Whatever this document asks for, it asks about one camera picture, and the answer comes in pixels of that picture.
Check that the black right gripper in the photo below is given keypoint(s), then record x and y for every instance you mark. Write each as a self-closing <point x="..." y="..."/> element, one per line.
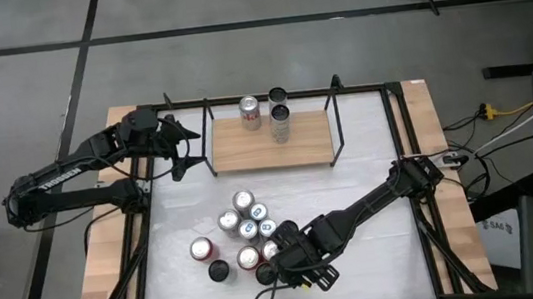
<point x="304" y="261"/>

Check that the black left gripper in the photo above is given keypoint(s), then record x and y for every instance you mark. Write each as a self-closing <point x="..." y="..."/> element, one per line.
<point x="164" y="138"/>

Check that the Celsius Peach Vibe can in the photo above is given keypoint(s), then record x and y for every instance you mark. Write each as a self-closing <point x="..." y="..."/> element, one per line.
<point x="289" y="226"/>
<point x="264" y="274"/>

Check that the small blue silver energy can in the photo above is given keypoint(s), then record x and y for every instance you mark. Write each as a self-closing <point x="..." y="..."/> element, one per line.
<point x="258" y="211"/>
<point x="267" y="228"/>
<point x="248" y="229"/>

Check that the silver soda can red lettering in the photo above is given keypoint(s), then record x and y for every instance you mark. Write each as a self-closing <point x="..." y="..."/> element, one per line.
<point x="243" y="200"/>
<point x="228" y="219"/>
<point x="250" y="113"/>

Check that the Celsius Tropical Vibe can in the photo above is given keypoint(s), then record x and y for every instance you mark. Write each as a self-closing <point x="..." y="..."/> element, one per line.
<point x="219" y="270"/>
<point x="281" y="122"/>
<point x="277" y="95"/>

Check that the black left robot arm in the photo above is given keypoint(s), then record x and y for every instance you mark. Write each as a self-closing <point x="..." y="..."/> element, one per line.
<point x="61" y="177"/>

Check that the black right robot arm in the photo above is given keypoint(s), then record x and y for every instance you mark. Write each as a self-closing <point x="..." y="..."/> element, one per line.
<point x="368" y="203"/>

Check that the red strawberry soda can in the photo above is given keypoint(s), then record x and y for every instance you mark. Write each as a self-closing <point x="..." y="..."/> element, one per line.
<point x="269" y="251"/>
<point x="248" y="257"/>
<point x="201" y="248"/>

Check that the white table sheet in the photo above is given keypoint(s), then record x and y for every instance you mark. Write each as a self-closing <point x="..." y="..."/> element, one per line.
<point x="384" y="257"/>

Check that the white cardboard box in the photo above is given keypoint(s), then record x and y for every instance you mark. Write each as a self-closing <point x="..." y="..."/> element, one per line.
<point x="501" y="243"/>

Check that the black metal table frame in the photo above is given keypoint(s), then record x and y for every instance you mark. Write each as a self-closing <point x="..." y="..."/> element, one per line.
<point x="365" y="88"/>

